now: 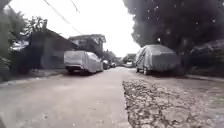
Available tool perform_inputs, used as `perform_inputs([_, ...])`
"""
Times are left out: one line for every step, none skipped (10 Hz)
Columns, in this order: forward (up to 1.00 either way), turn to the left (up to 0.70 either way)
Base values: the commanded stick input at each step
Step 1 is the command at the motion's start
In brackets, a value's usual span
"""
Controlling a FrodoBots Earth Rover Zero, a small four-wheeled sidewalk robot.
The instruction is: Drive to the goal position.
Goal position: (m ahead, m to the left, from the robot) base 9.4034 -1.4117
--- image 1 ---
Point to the dark roofed house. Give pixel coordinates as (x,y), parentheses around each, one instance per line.
(46,51)

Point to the grey concrete road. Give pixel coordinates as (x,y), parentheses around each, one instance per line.
(83,100)

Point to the large dark tree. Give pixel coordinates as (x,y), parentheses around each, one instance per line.
(176,21)

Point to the car under grey cover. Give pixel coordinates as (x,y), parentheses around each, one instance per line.
(156,59)
(83,61)

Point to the grey multi-storey building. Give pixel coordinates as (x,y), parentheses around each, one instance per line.
(90,42)

